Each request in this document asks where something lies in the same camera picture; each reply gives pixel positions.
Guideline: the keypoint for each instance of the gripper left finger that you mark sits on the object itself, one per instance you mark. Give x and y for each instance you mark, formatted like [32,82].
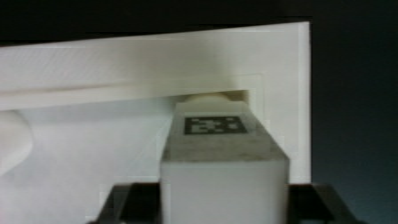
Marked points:
[132,205]

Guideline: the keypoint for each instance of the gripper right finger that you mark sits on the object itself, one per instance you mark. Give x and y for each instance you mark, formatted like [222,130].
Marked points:
[317,206]

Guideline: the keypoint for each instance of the white table leg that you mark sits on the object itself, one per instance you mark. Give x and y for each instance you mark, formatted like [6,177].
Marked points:
[224,166]

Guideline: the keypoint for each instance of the white square tabletop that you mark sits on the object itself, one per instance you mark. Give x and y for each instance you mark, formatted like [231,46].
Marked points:
[94,88]

